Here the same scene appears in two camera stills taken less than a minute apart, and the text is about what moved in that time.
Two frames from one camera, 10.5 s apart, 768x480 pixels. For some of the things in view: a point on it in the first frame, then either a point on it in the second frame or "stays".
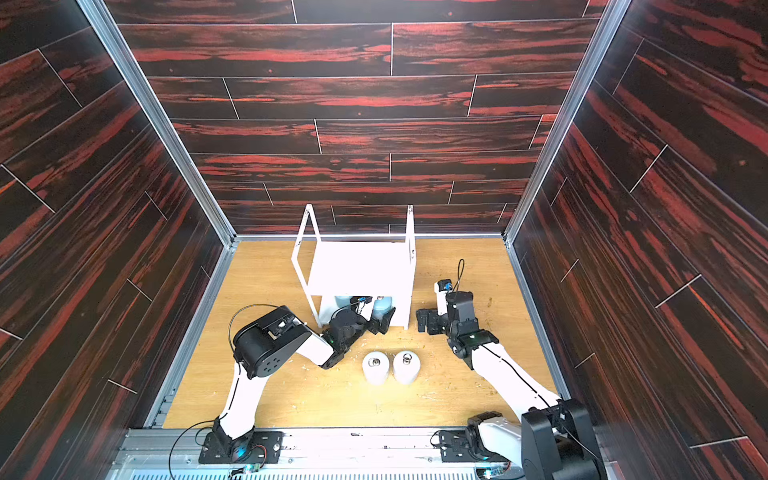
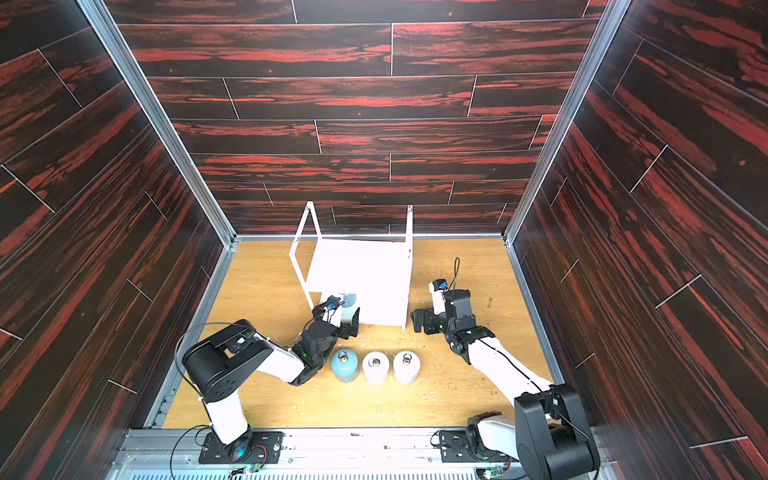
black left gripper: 374,328 -> 345,332
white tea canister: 375,367 stays
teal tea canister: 382,305 -> 345,364
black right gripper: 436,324 stays
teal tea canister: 342,301 stays
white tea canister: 406,365 stays
